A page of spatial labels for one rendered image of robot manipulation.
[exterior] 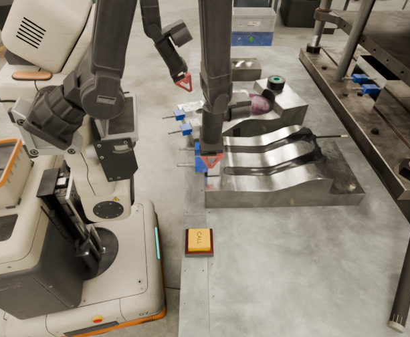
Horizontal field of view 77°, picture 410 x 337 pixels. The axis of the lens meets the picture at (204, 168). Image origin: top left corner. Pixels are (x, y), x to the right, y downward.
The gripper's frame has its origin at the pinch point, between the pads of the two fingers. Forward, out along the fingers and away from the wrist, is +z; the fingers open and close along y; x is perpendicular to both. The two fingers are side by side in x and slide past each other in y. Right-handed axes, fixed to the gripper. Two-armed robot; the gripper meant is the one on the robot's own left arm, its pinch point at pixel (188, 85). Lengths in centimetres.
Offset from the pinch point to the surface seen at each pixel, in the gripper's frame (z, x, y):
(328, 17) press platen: 41, -87, 60
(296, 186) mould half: 19, -17, -50
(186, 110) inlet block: 9.6, 6.3, 0.4
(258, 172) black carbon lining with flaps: 17.4, -8.6, -40.2
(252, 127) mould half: 23.4, -14.8, -13.1
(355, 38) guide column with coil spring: 38, -82, 25
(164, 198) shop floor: 82, 59, 27
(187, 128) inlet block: 10.1, 8.1, -10.4
